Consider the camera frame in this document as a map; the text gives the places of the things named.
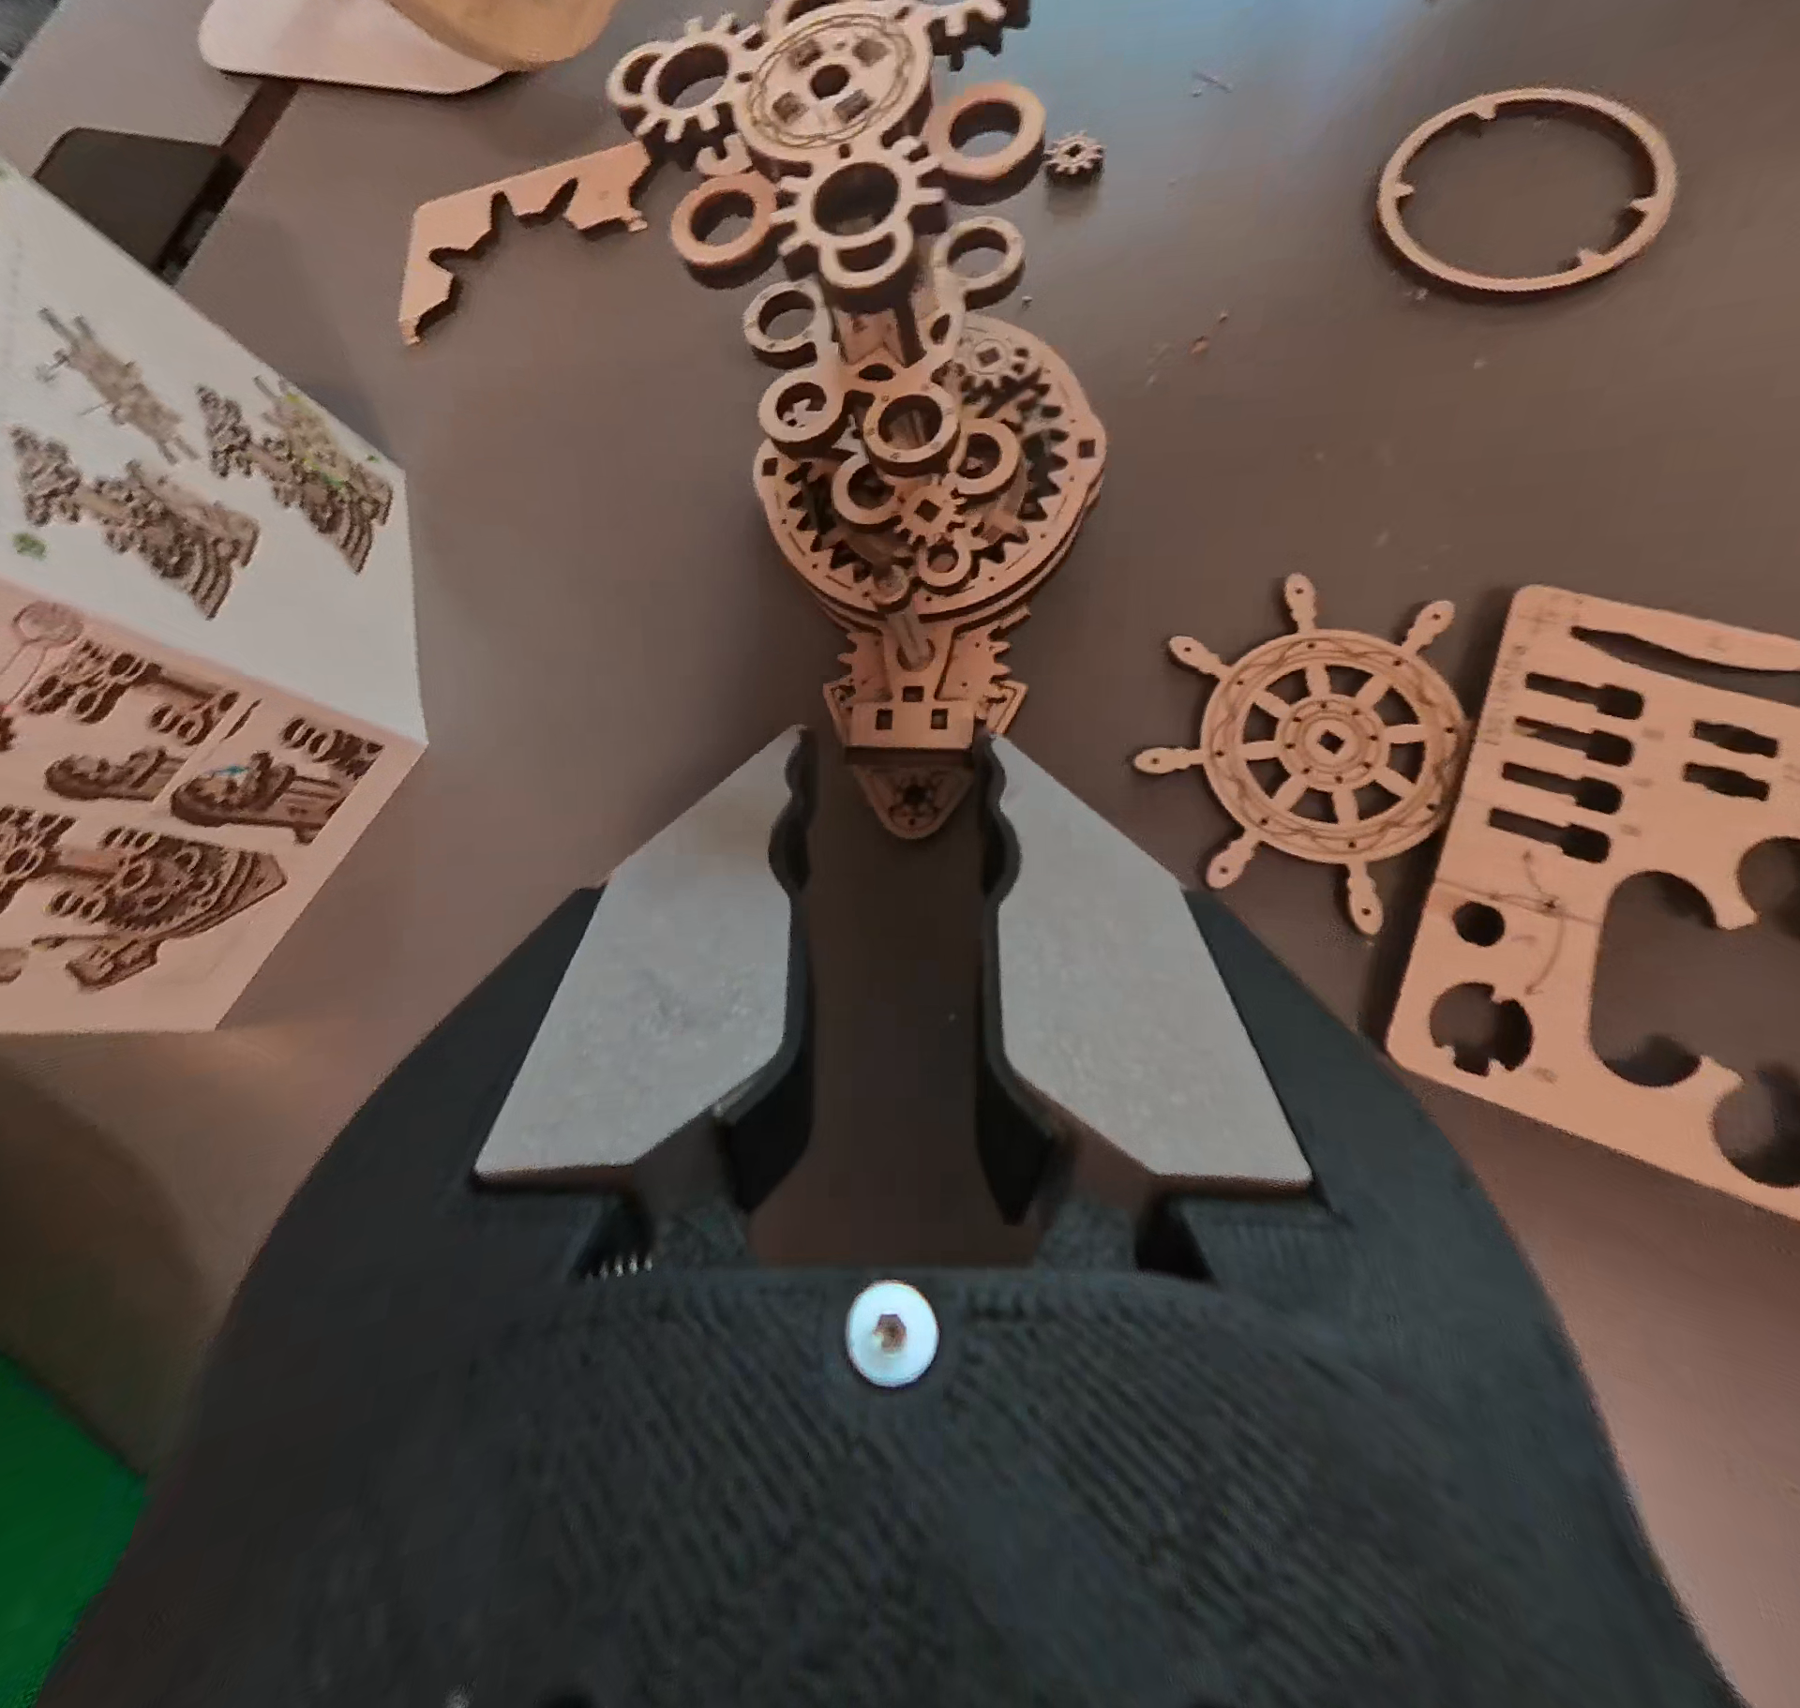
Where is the wooden gear organizer model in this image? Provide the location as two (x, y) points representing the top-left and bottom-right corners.
(607, 0), (1112, 839)

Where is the printed puzzle box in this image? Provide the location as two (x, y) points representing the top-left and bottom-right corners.
(0, 161), (430, 1034)

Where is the wooden document stand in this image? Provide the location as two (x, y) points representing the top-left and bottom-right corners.
(196, 0), (654, 97)

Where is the wooden ship wheel part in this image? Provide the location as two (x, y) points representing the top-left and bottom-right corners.
(1133, 575), (1471, 937)

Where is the wooden sheet with cutouts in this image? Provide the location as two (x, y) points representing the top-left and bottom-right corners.
(1384, 587), (1800, 1224)

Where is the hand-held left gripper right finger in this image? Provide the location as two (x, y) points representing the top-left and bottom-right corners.
(969, 735), (1320, 1228)

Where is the black flat object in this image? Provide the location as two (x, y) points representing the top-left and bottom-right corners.
(30, 127), (241, 282)

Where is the wooden ring part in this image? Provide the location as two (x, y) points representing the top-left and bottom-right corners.
(1377, 87), (1679, 296)

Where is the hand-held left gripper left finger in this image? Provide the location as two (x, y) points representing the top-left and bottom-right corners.
(476, 723), (820, 1215)

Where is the jagged wooden offcut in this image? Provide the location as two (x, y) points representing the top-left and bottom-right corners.
(399, 141), (654, 350)

